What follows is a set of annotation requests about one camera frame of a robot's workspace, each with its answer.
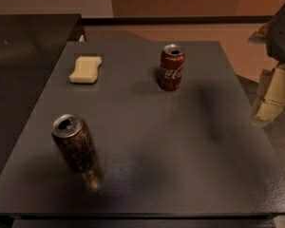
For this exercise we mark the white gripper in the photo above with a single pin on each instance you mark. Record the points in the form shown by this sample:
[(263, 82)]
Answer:
[(281, 37)]

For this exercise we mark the dark orange soda can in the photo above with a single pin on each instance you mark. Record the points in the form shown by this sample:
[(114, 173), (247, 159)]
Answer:
[(71, 135)]

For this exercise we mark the red Coca-Cola can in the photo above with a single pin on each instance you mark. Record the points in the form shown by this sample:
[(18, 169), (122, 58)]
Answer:
[(171, 66)]

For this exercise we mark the yellow sponge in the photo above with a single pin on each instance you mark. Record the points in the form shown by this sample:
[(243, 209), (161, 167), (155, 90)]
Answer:
[(86, 70)]

